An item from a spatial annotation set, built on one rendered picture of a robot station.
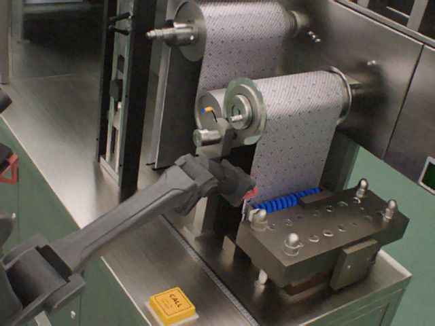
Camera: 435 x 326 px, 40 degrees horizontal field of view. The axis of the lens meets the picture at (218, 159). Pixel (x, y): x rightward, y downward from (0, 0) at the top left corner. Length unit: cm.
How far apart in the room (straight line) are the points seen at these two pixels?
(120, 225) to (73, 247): 9
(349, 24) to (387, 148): 31
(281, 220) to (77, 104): 90
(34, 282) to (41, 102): 116
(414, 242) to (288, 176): 199
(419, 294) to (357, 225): 161
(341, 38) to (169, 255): 67
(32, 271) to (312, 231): 67
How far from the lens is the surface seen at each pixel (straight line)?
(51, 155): 172
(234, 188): 126
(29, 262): 92
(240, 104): 126
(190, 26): 141
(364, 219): 145
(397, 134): 143
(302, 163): 141
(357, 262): 139
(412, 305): 292
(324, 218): 140
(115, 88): 152
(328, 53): 155
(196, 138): 131
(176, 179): 110
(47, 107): 197
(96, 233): 97
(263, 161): 132
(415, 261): 320
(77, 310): 173
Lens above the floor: 181
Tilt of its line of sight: 31 degrees down
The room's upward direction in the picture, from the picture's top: 10 degrees clockwise
